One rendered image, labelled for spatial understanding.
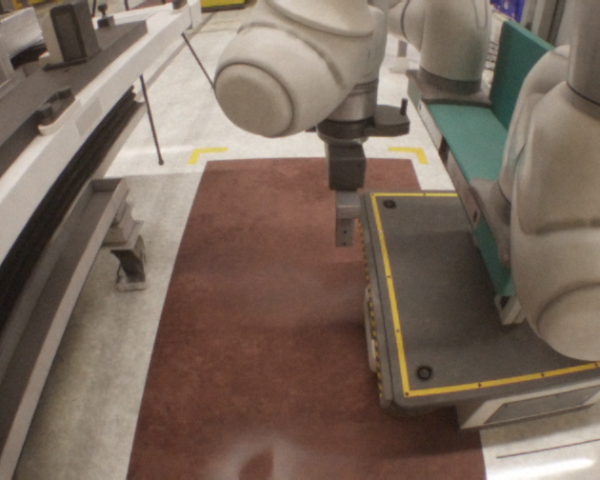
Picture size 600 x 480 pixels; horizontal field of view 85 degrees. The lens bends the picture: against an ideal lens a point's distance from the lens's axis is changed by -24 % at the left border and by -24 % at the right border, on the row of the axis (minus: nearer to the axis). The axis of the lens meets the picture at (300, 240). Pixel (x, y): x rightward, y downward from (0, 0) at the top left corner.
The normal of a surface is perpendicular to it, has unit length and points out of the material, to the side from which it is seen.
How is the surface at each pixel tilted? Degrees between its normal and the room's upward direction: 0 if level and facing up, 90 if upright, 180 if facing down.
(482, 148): 0
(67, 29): 90
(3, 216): 90
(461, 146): 0
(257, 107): 98
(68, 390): 0
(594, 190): 76
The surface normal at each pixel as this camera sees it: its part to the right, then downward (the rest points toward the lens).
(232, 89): -0.40, 0.78
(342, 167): 0.00, 0.71
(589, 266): -0.75, -0.02
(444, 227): -0.03, -0.70
